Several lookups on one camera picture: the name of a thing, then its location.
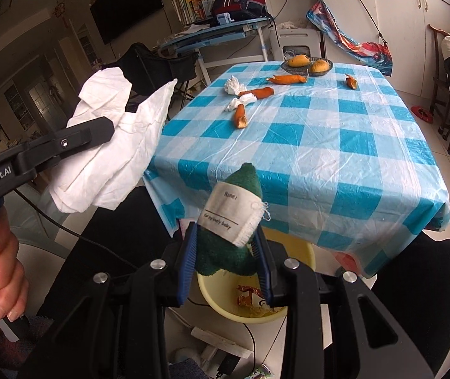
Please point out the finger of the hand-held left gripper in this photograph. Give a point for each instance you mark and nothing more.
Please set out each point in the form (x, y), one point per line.
(71, 140)

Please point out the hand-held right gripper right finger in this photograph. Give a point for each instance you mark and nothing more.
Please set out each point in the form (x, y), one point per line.
(264, 272)

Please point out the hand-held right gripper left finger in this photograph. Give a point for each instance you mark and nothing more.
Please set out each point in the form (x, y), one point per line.
(187, 268)

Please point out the red snack bag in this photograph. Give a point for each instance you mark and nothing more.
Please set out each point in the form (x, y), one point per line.
(248, 296)

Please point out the green cloth with white label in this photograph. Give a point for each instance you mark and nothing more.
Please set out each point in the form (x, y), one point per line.
(217, 252)

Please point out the large white tissue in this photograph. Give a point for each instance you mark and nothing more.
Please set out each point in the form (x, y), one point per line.
(106, 158)

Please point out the yellow plastic basin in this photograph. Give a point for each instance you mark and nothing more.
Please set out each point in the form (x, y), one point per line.
(217, 300)

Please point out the carrot piece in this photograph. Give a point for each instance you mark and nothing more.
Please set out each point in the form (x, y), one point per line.
(241, 116)
(286, 79)
(352, 82)
(264, 92)

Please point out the small tissue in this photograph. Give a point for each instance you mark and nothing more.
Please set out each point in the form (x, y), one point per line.
(234, 104)
(232, 85)

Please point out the person's left hand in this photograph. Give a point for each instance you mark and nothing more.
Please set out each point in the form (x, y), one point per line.
(5, 280)

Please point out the light grey sofa seat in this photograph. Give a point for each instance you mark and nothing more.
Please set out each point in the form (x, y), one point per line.
(39, 225)

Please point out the person's left leg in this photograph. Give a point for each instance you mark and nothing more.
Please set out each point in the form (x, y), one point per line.
(122, 237)

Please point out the person's leg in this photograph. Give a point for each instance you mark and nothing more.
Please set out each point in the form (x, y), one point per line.
(122, 237)
(418, 284)

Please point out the white power strip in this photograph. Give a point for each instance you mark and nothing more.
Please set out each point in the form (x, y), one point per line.
(217, 339)

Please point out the white round device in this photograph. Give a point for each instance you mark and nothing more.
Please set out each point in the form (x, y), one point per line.
(181, 355)

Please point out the black power adapter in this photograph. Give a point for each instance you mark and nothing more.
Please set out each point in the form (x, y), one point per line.
(228, 365)

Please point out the colourful small packet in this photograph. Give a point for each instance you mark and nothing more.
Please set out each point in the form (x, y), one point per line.
(261, 373)

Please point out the black folding chair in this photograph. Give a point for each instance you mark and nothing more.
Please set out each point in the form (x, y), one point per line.
(150, 67)

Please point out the blue checkered tablecloth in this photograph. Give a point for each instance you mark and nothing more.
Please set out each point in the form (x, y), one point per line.
(307, 158)

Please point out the red knot ornament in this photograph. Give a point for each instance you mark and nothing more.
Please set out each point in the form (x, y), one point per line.
(60, 14)

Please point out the person's right leg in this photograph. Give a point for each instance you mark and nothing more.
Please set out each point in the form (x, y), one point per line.
(418, 284)

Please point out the blue study desk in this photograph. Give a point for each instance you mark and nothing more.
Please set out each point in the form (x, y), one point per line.
(209, 35)

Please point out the row of books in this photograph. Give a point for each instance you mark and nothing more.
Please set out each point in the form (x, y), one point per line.
(189, 10)

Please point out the small blue gadget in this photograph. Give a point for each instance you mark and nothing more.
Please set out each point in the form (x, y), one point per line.
(225, 19)

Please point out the dark striped backpack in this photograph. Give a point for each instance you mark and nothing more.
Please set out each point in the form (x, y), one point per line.
(240, 2)

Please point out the red slipper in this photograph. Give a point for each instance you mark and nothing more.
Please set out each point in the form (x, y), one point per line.
(422, 113)

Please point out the white floor appliance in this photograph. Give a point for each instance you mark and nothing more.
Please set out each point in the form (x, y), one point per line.
(300, 41)

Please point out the colourful hanging bag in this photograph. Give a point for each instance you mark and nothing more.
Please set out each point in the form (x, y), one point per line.
(363, 51)

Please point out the wooden chair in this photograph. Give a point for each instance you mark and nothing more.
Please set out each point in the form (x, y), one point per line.
(436, 67)

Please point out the white cabinet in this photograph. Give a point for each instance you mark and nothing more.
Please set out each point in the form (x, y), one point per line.
(406, 27)

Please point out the black wall television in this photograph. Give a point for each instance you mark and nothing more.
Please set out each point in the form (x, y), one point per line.
(126, 6)

